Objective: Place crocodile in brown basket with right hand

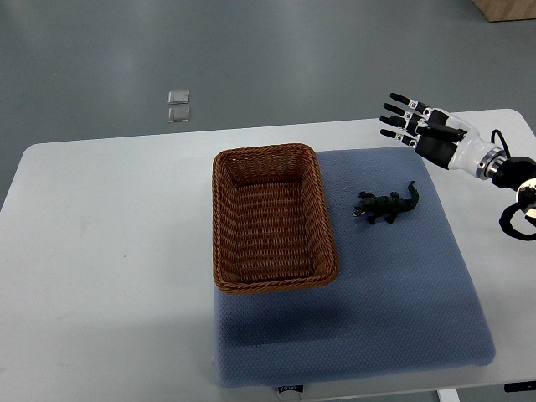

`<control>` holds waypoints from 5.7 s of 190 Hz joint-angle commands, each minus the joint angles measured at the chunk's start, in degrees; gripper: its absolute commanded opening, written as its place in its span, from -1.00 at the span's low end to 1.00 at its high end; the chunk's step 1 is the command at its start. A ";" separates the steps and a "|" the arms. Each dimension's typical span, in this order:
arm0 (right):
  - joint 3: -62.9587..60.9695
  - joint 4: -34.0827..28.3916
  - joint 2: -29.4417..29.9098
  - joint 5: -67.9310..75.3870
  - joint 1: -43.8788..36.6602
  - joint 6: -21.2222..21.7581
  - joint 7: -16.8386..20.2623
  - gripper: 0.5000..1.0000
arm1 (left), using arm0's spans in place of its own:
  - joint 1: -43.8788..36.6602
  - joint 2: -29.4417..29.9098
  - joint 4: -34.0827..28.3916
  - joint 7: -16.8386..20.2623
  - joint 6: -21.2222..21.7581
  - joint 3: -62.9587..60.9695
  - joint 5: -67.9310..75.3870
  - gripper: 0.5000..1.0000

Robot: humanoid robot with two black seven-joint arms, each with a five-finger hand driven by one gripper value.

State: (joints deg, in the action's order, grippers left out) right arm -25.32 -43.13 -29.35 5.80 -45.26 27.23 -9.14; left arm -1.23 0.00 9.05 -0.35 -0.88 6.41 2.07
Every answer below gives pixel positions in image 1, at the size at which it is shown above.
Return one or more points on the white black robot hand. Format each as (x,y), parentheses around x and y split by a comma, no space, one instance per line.
(440,137)

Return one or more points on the dark toy crocodile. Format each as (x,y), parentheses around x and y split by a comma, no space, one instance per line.
(390,206)

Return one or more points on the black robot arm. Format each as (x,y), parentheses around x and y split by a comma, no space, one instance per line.
(518,174)

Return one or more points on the brown wicker basket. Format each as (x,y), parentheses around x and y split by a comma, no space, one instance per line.
(271,226)

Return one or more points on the blue grey foam mat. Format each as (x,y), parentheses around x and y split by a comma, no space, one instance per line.
(403,300)

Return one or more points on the white table leg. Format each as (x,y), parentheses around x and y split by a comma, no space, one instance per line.
(448,395)

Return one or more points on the upper metal floor plate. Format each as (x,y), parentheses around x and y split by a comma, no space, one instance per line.
(178,97)

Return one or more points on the black table control panel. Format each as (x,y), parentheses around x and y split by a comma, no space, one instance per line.
(520,387)

